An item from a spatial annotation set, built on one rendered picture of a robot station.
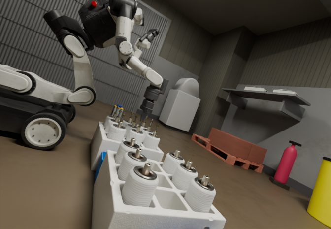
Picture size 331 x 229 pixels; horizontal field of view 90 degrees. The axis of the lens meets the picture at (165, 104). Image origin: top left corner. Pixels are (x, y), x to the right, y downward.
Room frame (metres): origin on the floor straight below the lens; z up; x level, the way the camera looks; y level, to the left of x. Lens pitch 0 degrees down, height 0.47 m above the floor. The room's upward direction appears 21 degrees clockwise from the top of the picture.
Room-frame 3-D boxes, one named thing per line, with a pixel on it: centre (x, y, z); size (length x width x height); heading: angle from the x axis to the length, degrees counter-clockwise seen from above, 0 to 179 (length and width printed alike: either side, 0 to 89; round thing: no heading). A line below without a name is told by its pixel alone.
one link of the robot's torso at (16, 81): (1.03, 0.92, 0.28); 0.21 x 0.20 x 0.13; 115
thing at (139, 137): (1.03, 0.10, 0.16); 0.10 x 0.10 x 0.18
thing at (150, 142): (1.09, 0.00, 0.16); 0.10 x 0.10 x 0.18
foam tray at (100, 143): (1.14, 0.16, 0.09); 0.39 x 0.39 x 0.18; 26
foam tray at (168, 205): (0.66, -0.08, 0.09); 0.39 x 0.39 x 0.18; 23
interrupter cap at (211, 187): (0.60, -0.23, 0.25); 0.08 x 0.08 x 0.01
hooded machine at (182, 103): (4.14, -0.36, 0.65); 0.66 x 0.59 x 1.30; 115
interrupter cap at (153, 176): (0.51, -0.02, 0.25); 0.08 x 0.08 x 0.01
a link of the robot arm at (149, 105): (1.04, 0.10, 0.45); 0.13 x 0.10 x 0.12; 25
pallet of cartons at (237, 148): (3.04, -1.29, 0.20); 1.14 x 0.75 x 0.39; 25
